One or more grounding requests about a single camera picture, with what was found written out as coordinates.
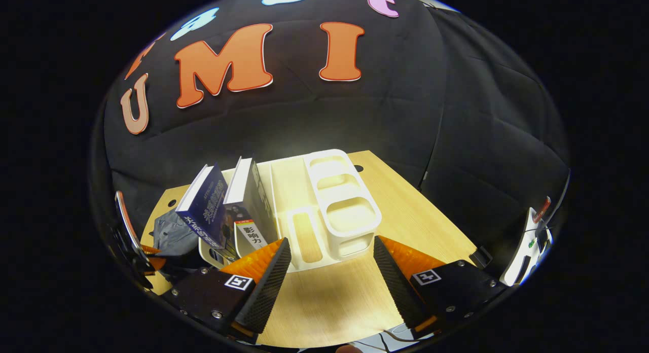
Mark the grey schoolbag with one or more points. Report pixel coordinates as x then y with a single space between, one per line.
175 236

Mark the white plastic bookshelf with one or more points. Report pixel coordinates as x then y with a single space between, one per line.
345 216

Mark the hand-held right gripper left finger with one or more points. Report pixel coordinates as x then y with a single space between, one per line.
268 287

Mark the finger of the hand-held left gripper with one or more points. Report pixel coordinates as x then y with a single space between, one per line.
153 259

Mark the blue book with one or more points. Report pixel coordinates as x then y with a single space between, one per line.
208 211

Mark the small black bracket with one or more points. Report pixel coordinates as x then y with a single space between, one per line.
480 256

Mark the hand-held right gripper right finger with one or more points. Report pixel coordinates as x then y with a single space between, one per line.
393 287

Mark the white machine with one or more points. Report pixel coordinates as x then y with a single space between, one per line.
522 246

